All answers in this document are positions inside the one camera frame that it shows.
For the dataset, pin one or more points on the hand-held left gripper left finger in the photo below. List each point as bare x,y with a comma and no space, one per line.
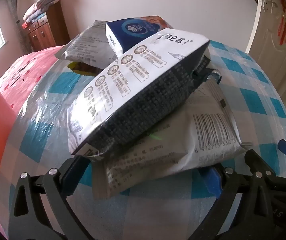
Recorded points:
73,175

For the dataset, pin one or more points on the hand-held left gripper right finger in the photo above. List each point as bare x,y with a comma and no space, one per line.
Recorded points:
214,182

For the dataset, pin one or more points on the grey barcode foil packet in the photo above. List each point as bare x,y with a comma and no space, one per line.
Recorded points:
183,140

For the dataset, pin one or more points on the white and dark blue carton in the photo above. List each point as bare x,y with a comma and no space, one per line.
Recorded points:
123,100

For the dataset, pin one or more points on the blue and orange snack bag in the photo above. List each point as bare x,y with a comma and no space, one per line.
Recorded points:
130,27

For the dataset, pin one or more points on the blue white checked tablecloth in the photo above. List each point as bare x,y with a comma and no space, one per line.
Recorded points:
245,80

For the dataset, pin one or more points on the beige room door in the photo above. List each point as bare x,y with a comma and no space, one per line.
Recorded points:
270,55

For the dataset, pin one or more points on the yellow brown wrapper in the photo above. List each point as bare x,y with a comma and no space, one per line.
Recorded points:
75,67

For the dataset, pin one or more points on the pink bed sheet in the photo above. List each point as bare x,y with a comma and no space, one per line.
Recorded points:
28,75

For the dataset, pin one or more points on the silver grey foil packet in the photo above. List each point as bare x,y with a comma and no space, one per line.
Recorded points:
88,45

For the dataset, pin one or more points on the brown wooden cabinet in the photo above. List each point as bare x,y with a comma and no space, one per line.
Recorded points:
53,30

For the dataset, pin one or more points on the folded quilts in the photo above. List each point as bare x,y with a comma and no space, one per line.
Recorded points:
40,7

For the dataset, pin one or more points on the striped curtain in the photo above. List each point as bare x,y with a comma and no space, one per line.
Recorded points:
13,2

